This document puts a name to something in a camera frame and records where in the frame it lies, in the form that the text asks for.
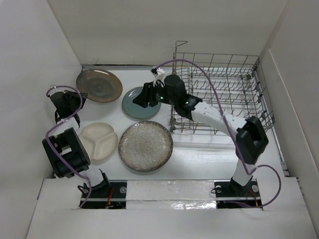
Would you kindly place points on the blue-grey round plate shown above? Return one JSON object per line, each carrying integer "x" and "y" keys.
{"x": 135, "y": 111}

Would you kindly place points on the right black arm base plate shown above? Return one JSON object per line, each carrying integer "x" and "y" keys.
{"x": 231, "y": 197}

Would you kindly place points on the cream divided plate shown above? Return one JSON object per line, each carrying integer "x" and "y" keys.
{"x": 99, "y": 140}

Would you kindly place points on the brown glazed round plate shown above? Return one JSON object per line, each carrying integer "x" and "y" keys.
{"x": 100, "y": 85}

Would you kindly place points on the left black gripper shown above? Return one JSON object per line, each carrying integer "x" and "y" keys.
{"x": 73, "y": 95}

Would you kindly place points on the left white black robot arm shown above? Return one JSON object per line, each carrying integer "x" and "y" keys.
{"x": 62, "y": 145}

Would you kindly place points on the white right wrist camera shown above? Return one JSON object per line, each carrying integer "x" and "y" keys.
{"x": 159, "y": 75}

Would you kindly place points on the speckled white dark-rimmed plate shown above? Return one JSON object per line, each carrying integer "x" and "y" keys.
{"x": 145, "y": 146}

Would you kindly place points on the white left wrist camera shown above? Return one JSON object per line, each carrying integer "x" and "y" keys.
{"x": 53, "y": 89}

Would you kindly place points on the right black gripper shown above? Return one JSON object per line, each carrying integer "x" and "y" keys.
{"x": 147, "y": 95}

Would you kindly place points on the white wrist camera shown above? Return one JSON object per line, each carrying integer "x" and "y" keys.
{"x": 159, "y": 75}
{"x": 53, "y": 89}

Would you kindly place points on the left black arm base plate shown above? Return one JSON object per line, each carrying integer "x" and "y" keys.
{"x": 113, "y": 197}

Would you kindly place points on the grey wire dish rack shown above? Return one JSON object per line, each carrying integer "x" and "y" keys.
{"x": 229, "y": 80}

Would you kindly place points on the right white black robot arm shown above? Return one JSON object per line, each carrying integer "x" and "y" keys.
{"x": 248, "y": 135}

